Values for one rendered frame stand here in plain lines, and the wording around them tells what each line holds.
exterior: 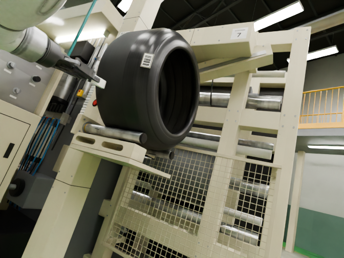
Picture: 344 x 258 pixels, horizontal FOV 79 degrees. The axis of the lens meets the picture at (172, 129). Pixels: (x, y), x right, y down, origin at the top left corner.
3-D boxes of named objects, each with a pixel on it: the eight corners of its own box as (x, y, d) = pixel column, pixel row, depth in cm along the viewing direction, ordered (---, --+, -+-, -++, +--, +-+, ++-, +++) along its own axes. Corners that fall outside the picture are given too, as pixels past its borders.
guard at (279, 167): (101, 244, 127) (137, 137, 145) (103, 244, 128) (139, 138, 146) (257, 333, 83) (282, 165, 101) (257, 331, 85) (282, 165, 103)
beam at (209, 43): (159, 47, 147) (165, 30, 151) (174, 69, 168) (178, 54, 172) (249, 41, 117) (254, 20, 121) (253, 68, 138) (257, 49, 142)
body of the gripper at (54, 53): (52, 35, 55) (82, 54, 63) (35, 37, 59) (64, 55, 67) (44, 61, 54) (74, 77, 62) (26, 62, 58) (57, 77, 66)
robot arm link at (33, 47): (13, 21, 54) (36, 36, 59) (1, 54, 53) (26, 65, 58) (31, 17, 50) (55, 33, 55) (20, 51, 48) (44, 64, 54)
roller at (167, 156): (125, 146, 127) (121, 149, 124) (124, 140, 125) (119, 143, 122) (175, 156, 110) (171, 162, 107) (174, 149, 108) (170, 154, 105)
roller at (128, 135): (81, 130, 99) (85, 122, 100) (89, 133, 103) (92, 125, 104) (139, 142, 82) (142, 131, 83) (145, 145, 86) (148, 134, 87)
